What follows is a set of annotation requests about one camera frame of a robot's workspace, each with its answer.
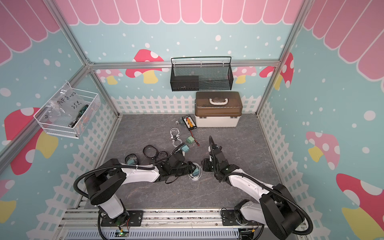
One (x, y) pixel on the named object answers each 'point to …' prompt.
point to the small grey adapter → (177, 122)
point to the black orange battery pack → (189, 122)
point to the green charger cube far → (190, 139)
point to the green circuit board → (121, 233)
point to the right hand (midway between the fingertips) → (203, 162)
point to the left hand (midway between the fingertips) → (193, 170)
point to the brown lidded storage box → (218, 109)
